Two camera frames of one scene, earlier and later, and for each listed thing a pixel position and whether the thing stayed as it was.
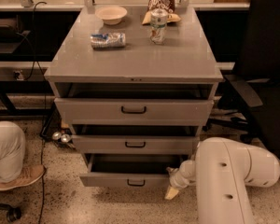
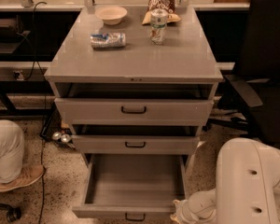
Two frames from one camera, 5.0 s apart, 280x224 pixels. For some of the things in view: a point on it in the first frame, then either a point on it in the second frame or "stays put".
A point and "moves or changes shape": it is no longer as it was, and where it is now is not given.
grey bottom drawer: x=129 y=170 moves or changes shape
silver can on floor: x=56 y=135 stays put
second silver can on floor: x=65 y=138 stays put
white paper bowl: x=110 y=15 stays put
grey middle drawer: x=133 y=145 stays put
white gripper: x=176 y=180 → x=189 y=209
